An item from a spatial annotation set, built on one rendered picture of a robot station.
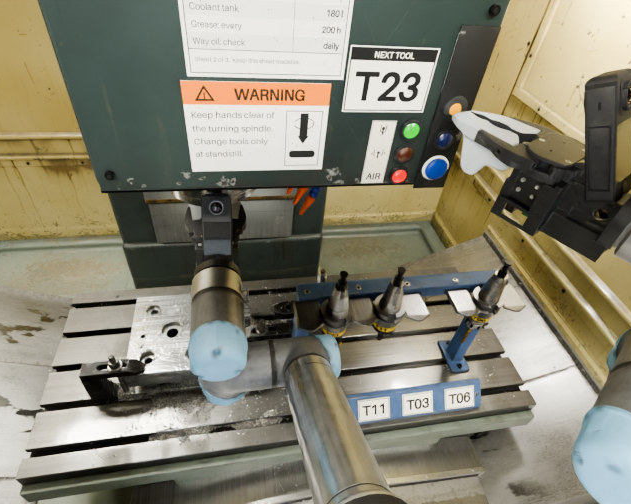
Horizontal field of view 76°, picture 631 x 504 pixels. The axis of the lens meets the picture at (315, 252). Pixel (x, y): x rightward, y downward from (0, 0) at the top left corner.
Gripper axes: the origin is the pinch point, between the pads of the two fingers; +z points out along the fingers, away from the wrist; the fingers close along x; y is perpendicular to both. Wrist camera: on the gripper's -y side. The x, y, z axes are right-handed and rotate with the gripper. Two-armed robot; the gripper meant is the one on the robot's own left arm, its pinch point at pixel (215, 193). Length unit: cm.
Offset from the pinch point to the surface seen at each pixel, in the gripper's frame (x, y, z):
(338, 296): 21.1, 10.8, -18.2
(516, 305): 60, 17, -19
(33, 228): -78, 73, 80
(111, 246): -50, 81, 75
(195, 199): -2.8, -5.0, -8.3
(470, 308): 50, 17, -19
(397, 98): 22.0, -27.9, -21.4
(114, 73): -7.3, -29.8, -21.1
